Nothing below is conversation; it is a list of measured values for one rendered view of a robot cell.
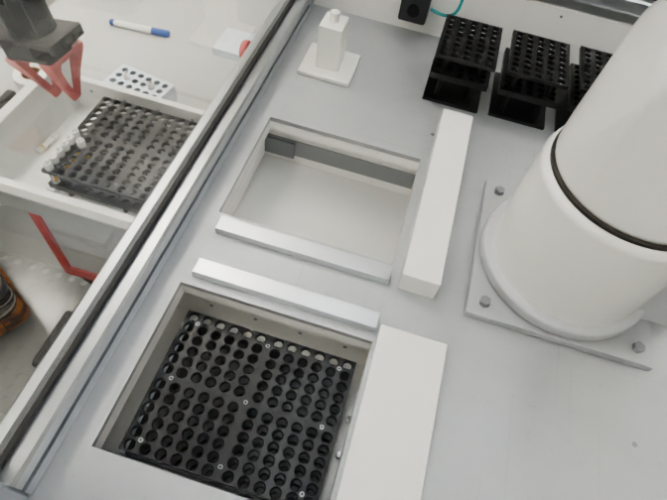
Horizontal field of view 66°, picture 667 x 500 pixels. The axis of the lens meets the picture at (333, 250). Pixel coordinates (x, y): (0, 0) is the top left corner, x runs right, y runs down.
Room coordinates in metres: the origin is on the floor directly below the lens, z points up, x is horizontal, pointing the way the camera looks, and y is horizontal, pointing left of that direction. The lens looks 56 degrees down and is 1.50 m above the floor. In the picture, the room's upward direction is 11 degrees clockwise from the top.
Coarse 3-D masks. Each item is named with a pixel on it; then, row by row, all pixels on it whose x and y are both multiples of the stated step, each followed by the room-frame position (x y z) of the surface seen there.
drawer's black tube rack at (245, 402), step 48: (192, 336) 0.24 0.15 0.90; (240, 336) 0.25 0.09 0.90; (192, 384) 0.19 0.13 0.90; (240, 384) 0.20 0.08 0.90; (288, 384) 0.21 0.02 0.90; (336, 384) 0.22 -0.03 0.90; (192, 432) 0.14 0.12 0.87; (240, 432) 0.14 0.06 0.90; (288, 432) 0.15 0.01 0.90; (336, 432) 0.16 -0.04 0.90; (240, 480) 0.10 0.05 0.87; (288, 480) 0.10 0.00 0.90
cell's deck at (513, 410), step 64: (384, 64) 0.79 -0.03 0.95; (256, 128) 0.57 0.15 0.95; (320, 128) 0.60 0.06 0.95; (384, 128) 0.63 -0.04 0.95; (512, 128) 0.68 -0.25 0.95; (192, 256) 0.33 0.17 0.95; (256, 256) 0.35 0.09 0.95; (448, 256) 0.40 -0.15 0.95; (320, 320) 0.27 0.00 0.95; (384, 320) 0.29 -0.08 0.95; (448, 320) 0.31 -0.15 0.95; (128, 384) 0.16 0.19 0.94; (448, 384) 0.23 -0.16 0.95; (512, 384) 0.24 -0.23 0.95; (576, 384) 0.25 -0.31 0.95; (640, 384) 0.27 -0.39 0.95; (64, 448) 0.09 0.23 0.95; (448, 448) 0.15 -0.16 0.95; (512, 448) 0.17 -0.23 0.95; (576, 448) 0.18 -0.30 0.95; (640, 448) 0.19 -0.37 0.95
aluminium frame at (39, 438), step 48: (576, 0) 0.88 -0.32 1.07; (624, 0) 0.87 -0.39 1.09; (288, 48) 0.77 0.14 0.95; (240, 96) 0.58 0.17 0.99; (192, 192) 0.40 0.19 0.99; (144, 240) 0.31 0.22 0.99; (144, 288) 0.26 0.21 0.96; (96, 336) 0.19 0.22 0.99; (48, 432) 0.09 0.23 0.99; (0, 480) 0.04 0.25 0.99
